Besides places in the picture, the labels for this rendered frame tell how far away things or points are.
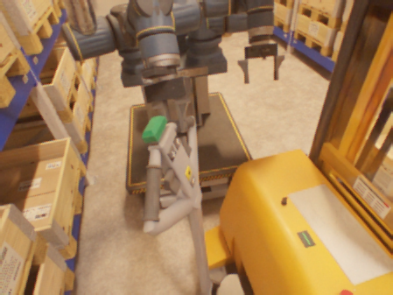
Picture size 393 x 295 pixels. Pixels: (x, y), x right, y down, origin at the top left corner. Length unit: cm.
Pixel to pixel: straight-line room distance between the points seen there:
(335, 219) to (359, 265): 17
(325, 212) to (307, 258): 22
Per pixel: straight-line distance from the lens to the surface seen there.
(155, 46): 74
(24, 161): 241
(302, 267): 104
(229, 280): 146
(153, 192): 61
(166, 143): 66
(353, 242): 112
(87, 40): 164
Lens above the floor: 180
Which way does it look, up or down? 41 degrees down
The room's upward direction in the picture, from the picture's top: 6 degrees counter-clockwise
